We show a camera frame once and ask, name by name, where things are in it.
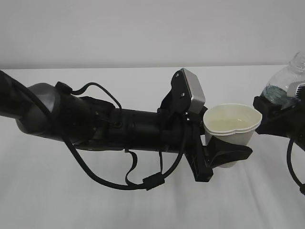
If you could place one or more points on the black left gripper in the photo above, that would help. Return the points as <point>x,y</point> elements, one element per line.
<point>201,158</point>

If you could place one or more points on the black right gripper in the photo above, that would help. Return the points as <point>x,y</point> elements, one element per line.
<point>289,122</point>

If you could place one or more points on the clear green-label water bottle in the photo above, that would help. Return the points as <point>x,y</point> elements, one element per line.
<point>276,90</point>

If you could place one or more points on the white paper cup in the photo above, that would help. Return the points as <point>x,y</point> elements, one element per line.
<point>233,123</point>

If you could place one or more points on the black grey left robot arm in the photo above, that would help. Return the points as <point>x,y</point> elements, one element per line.
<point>85,123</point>

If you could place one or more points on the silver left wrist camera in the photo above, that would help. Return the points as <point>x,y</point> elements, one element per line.
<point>187,93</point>

